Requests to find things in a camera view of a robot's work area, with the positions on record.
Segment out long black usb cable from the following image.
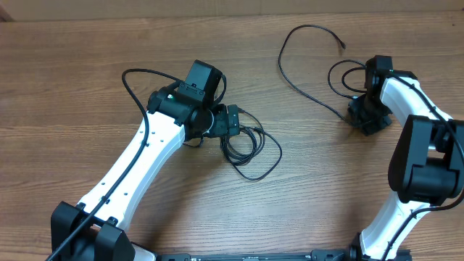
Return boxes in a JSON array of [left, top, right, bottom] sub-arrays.
[[277, 24, 367, 126]]

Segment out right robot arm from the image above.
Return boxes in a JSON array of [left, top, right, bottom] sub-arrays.
[[346, 55, 463, 260]]

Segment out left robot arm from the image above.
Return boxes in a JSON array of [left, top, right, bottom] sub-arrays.
[[48, 60, 239, 261]]

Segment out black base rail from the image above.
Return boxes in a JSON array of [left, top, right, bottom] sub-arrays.
[[155, 248, 413, 261]]

